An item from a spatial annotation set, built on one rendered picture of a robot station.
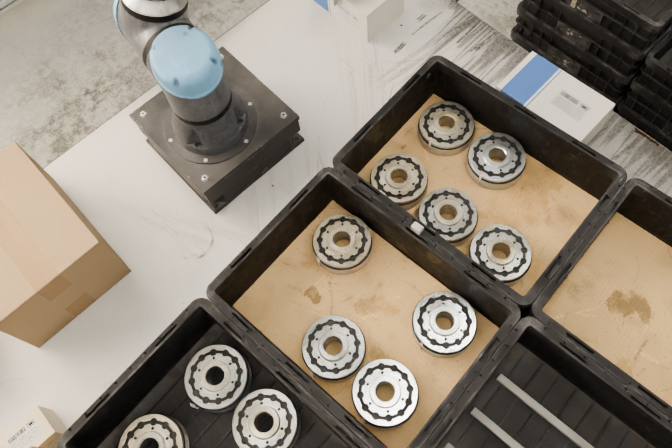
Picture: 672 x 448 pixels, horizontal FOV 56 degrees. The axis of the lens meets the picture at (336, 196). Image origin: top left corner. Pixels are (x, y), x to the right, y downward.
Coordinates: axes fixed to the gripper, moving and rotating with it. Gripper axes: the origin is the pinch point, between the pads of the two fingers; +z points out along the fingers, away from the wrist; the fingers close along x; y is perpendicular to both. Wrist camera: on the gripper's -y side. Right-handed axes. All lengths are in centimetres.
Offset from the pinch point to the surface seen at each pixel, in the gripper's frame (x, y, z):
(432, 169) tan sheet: -26, 48, -7
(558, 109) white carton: 3, 55, -3
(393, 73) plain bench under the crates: -8.1, 20.6, 6.2
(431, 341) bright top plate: -50, 69, -10
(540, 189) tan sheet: -15, 64, -7
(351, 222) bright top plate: -44, 46, -10
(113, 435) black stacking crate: -96, 44, -6
